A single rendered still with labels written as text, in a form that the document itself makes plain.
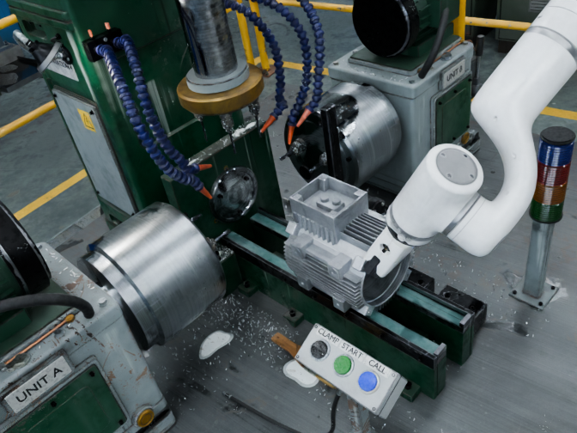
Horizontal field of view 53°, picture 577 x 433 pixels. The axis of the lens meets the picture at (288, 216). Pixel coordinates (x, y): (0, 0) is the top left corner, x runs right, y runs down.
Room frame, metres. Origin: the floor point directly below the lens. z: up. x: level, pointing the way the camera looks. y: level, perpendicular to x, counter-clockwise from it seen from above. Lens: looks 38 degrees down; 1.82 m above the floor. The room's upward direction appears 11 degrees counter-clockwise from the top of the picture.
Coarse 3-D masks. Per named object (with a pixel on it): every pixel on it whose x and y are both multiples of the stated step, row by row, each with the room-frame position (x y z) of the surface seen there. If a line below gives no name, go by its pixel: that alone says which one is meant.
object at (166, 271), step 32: (128, 224) 0.93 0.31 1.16; (160, 224) 0.91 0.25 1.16; (192, 224) 0.91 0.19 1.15; (96, 256) 0.86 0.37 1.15; (128, 256) 0.83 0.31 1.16; (160, 256) 0.84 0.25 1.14; (192, 256) 0.85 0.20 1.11; (128, 288) 0.79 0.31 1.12; (160, 288) 0.79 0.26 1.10; (192, 288) 0.82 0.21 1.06; (224, 288) 0.86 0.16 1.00; (128, 320) 0.80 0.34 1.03; (160, 320) 0.76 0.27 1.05; (192, 320) 0.83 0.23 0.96
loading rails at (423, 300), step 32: (256, 224) 1.17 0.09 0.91; (256, 256) 1.03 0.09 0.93; (256, 288) 1.04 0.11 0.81; (288, 288) 0.94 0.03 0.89; (416, 288) 0.83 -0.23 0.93; (288, 320) 0.91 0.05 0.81; (320, 320) 0.87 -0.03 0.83; (352, 320) 0.80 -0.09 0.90; (384, 320) 0.77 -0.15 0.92; (416, 320) 0.79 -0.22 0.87; (448, 320) 0.74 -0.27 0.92; (384, 352) 0.74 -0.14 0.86; (416, 352) 0.68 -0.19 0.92; (448, 352) 0.73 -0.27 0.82; (416, 384) 0.68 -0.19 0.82
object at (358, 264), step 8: (288, 224) 0.92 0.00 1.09; (296, 224) 0.91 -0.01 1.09; (288, 232) 0.91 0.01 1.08; (296, 232) 0.91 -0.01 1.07; (360, 256) 0.78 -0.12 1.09; (352, 264) 0.78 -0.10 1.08; (360, 264) 0.77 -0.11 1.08; (408, 272) 0.85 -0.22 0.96; (360, 312) 0.77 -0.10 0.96; (368, 312) 0.77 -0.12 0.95
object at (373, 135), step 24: (336, 96) 1.28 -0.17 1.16; (360, 96) 1.27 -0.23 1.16; (384, 96) 1.30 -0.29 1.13; (288, 120) 1.30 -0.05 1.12; (312, 120) 1.23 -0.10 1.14; (360, 120) 1.20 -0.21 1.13; (384, 120) 1.23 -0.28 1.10; (288, 144) 1.31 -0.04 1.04; (312, 144) 1.23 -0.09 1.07; (360, 144) 1.16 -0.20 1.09; (384, 144) 1.20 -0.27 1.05; (312, 168) 1.14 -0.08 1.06; (360, 168) 1.14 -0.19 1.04
